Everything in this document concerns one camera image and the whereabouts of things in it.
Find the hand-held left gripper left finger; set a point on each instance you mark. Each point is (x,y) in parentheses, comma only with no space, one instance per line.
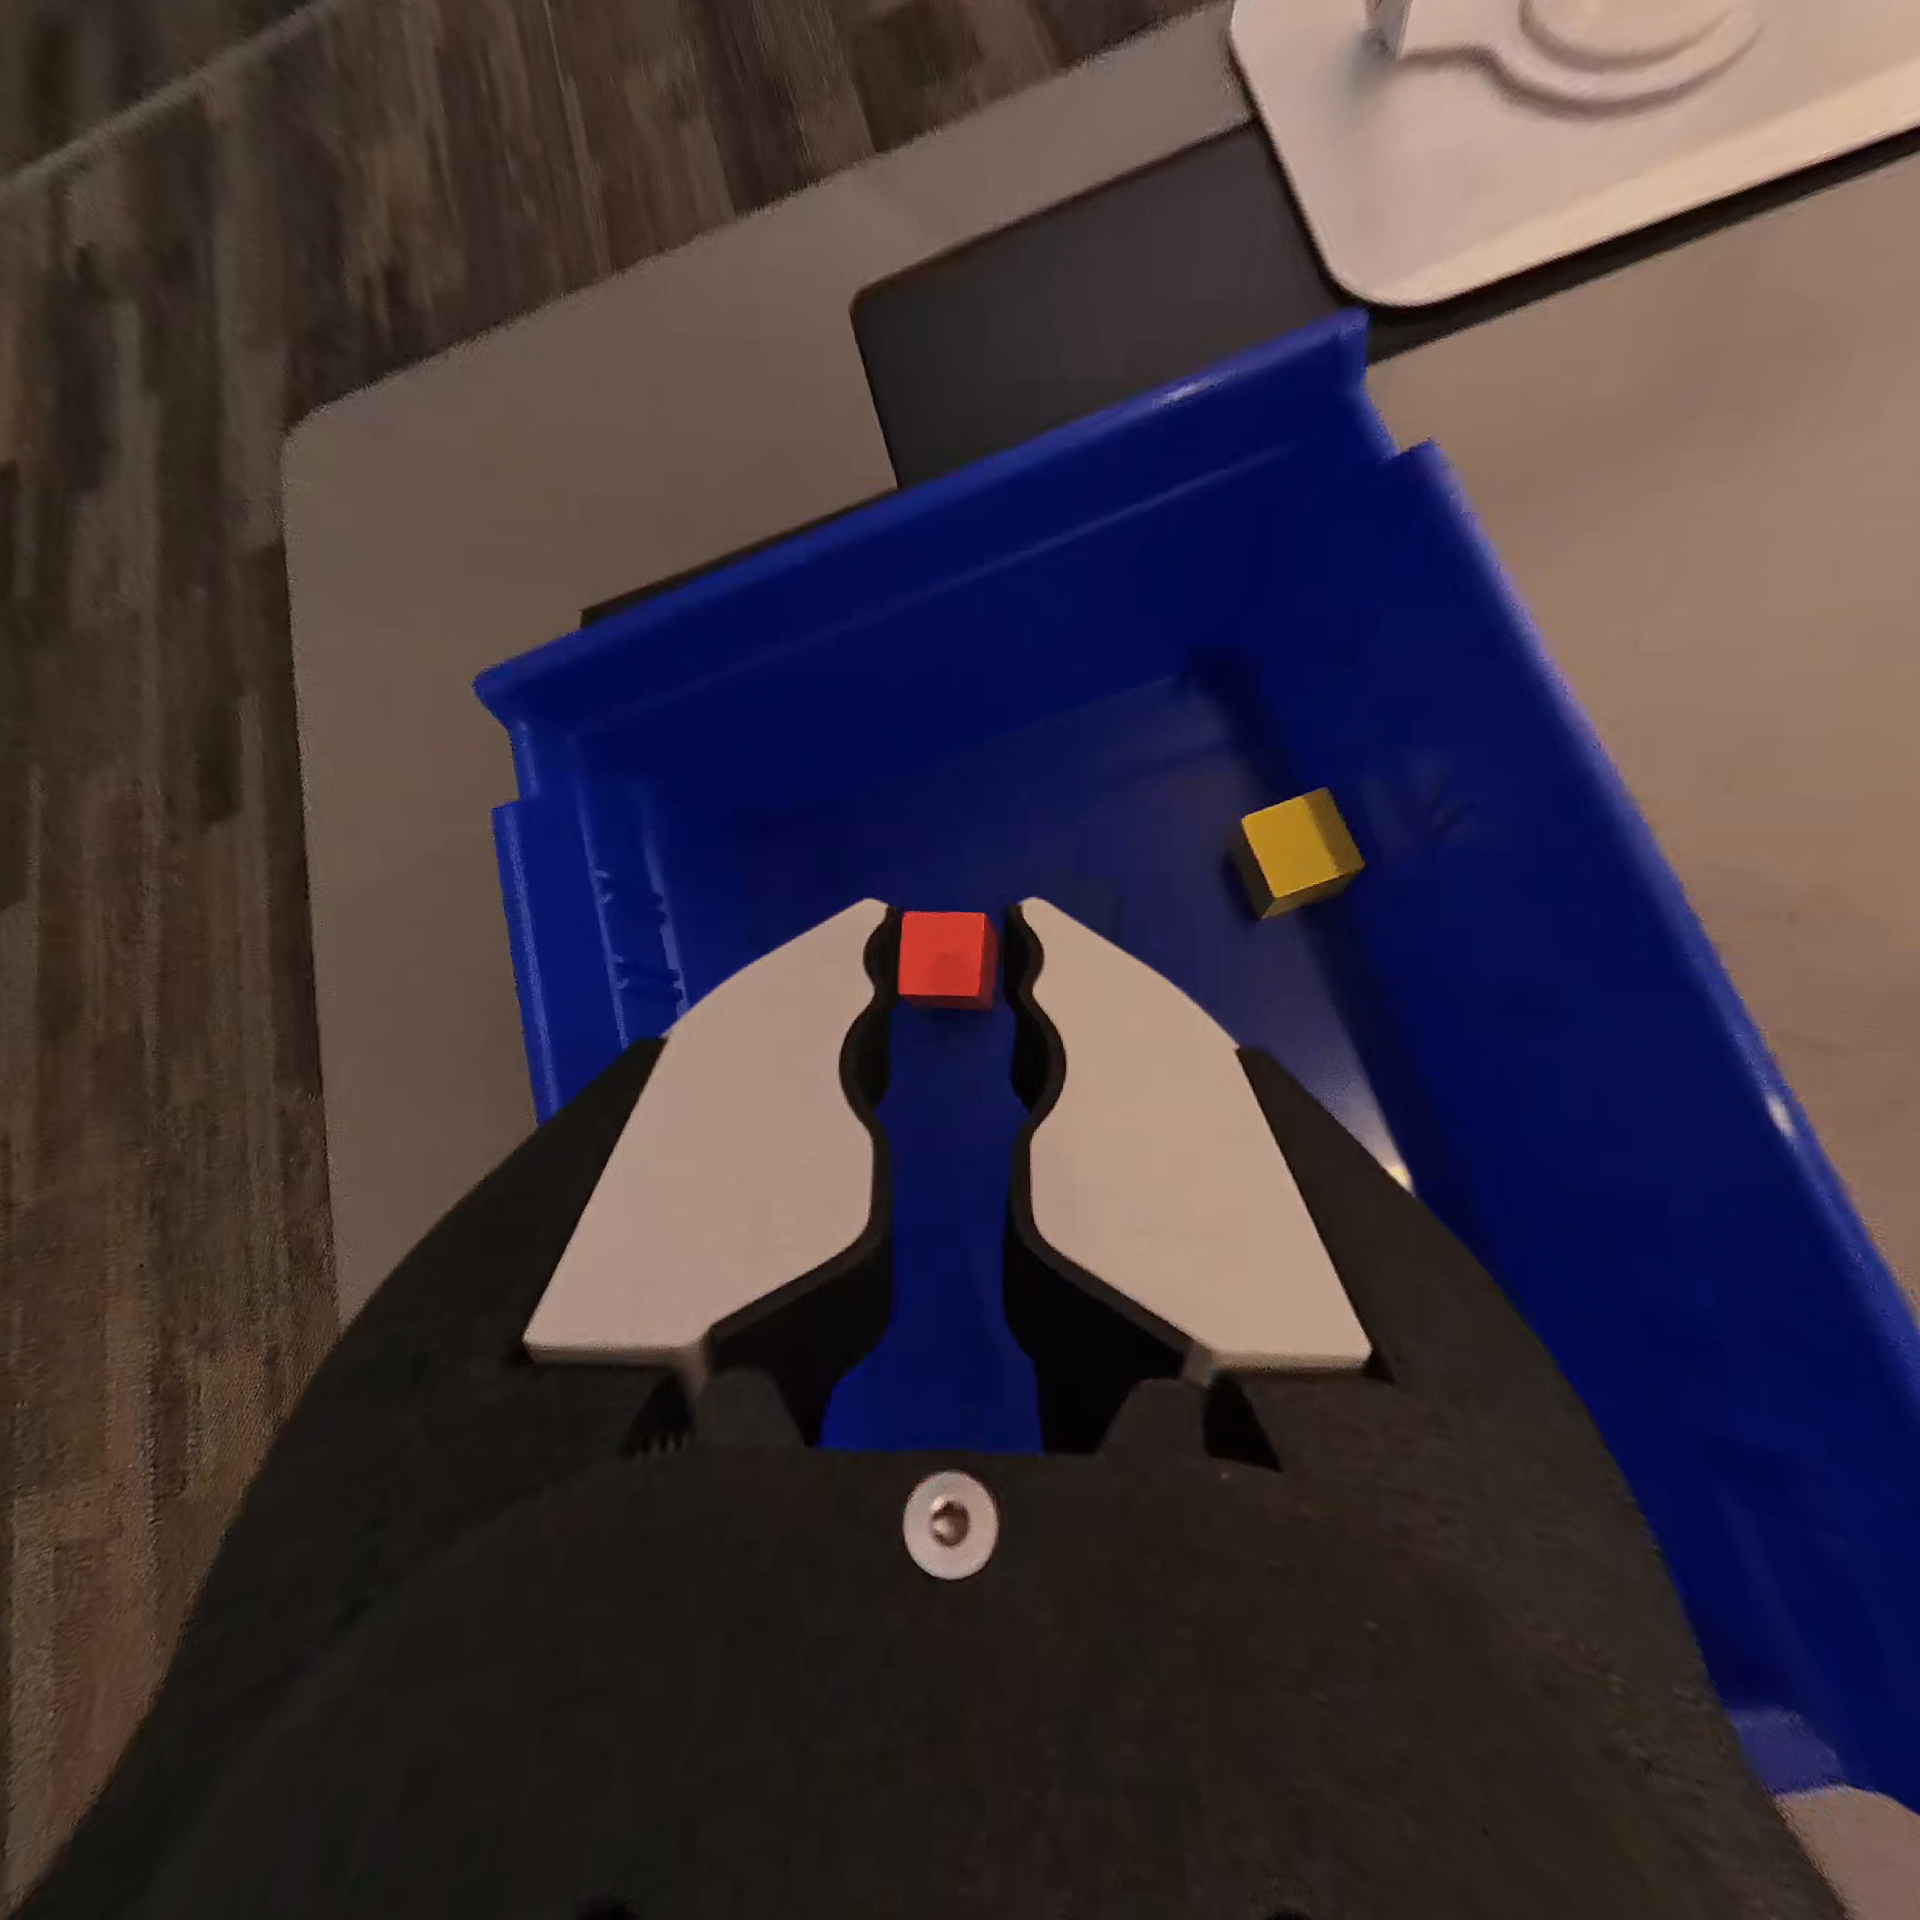
(722,1201)

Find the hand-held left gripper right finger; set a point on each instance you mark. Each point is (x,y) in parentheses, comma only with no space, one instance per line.
(1185,1201)

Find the red wooden cube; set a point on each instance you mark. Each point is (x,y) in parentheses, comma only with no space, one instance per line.
(945,957)

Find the yellow wooden cube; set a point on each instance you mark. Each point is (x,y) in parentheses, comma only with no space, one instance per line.
(1300,854)

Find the blue plastic storage bin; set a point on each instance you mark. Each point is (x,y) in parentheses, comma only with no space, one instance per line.
(1575,975)

